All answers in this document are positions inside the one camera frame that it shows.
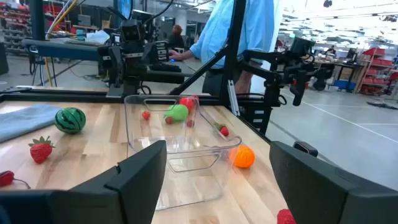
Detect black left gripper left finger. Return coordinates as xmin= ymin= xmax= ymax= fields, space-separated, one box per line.
xmin=0 ymin=139 xmax=167 ymax=224

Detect red toy cherry pair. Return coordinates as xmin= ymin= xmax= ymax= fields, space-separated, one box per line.
xmin=213 ymin=123 xmax=230 ymax=138

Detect clear plastic container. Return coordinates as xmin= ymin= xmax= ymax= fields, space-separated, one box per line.
xmin=123 ymin=94 xmax=243 ymax=211

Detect grey desk with keyboard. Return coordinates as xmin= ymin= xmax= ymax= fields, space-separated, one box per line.
xmin=141 ymin=58 xmax=218 ymax=94

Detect red toy strawberry green leaves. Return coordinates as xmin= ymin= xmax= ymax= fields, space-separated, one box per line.
xmin=276 ymin=208 xmax=297 ymax=224
xmin=28 ymin=135 xmax=56 ymax=165

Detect person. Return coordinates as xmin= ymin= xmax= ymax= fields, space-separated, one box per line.
xmin=169 ymin=0 xmax=282 ymax=97
xmin=167 ymin=24 xmax=186 ymax=50

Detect green toy mango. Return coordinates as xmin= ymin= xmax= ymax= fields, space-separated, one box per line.
xmin=163 ymin=104 xmax=190 ymax=123

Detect red toy cherry with stem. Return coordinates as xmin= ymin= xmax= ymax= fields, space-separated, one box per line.
xmin=0 ymin=170 xmax=32 ymax=190

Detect backlit black keyboard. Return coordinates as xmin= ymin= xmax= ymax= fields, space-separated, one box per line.
xmin=148 ymin=63 xmax=183 ymax=73

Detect yellow hanging hose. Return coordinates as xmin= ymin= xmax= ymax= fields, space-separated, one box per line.
xmin=44 ymin=0 xmax=79 ymax=88

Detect orange toy pumpkin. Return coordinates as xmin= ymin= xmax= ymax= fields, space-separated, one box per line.
xmin=229 ymin=144 xmax=256 ymax=169

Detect black aluminium table frame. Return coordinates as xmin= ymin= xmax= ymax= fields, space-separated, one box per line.
xmin=0 ymin=0 xmax=274 ymax=136

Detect grey folded cloth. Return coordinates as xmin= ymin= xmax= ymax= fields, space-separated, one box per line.
xmin=0 ymin=103 xmax=62 ymax=144

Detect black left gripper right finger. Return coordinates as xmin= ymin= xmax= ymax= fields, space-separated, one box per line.
xmin=269 ymin=141 xmax=398 ymax=224

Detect red bin storage shelf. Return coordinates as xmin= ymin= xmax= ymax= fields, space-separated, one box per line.
xmin=0 ymin=0 xmax=32 ymax=57
xmin=356 ymin=47 xmax=398 ymax=96

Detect green striped toy watermelon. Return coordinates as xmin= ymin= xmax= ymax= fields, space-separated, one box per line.
xmin=54 ymin=107 xmax=87 ymax=135

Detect large red toy strawberry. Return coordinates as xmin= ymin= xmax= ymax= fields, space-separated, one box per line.
xmin=178 ymin=95 xmax=200 ymax=113

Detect blue metal beam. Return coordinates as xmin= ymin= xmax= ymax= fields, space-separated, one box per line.
xmin=21 ymin=38 xmax=101 ymax=62

